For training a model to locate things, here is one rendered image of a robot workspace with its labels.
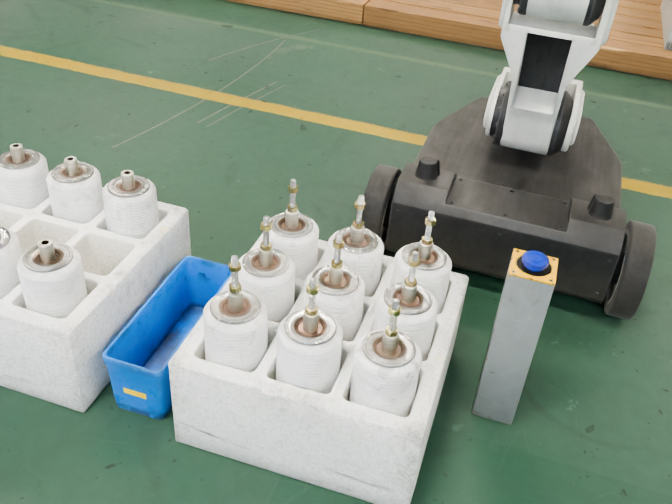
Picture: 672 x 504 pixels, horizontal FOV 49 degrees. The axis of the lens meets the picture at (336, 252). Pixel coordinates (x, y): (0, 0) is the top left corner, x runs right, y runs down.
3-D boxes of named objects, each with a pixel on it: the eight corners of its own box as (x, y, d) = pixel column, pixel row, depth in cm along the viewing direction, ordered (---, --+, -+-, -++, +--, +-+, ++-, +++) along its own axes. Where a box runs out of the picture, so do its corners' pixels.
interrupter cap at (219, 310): (205, 297, 110) (205, 294, 110) (253, 289, 113) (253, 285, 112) (215, 330, 105) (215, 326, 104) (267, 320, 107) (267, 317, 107)
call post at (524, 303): (477, 386, 133) (513, 249, 115) (516, 397, 132) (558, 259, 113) (471, 414, 128) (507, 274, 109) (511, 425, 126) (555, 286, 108)
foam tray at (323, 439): (265, 298, 149) (266, 226, 139) (453, 348, 141) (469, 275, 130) (174, 441, 119) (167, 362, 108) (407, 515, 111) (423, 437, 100)
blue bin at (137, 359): (189, 301, 147) (185, 253, 140) (239, 315, 145) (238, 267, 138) (107, 407, 124) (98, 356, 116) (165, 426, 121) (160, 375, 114)
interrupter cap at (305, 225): (315, 238, 125) (315, 235, 124) (271, 239, 123) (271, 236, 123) (310, 214, 131) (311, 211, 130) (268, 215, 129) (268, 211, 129)
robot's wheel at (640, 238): (604, 277, 163) (631, 201, 151) (627, 283, 162) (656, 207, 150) (600, 333, 147) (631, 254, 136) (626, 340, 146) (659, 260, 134)
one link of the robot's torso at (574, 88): (491, 110, 179) (502, 58, 172) (574, 126, 175) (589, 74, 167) (477, 146, 163) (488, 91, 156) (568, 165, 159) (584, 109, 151)
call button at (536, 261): (521, 257, 113) (524, 247, 112) (547, 263, 113) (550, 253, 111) (518, 272, 110) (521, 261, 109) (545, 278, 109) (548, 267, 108)
